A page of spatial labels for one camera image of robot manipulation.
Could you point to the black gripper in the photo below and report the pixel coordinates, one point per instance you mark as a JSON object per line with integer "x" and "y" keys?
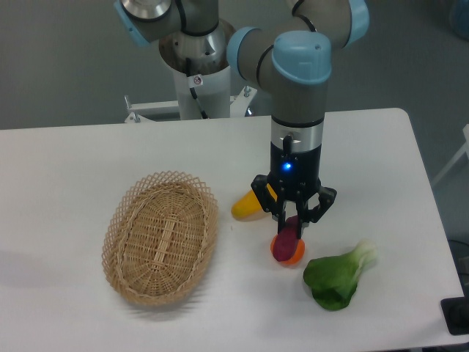
{"x": 293, "y": 166}

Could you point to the purple sweet potato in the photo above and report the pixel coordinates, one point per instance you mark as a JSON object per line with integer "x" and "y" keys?
{"x": 286, "y": 242}

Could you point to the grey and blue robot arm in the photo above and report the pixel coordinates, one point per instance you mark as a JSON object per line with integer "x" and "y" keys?
{"x": 291, "y": 62}

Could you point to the woven wicker basket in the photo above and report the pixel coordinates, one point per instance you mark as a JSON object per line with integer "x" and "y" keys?
{"x": 161, "y": 238}

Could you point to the yellow squash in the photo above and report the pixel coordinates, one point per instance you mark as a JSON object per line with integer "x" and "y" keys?
{"x": 247, "y": 208}

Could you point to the orange tangerine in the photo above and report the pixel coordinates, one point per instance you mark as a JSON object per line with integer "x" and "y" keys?
{"x": 297, "y": 256}

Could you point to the green bok choy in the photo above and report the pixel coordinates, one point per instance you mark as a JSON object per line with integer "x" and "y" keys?
{"x": 333, "y": 280}

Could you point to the black device at table edge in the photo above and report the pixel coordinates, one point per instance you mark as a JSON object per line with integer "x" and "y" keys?
{"x": 455, "y": 311}

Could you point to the white frame at right edge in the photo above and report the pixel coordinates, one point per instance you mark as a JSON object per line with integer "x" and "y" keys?
{"x": 458, "y": 156}

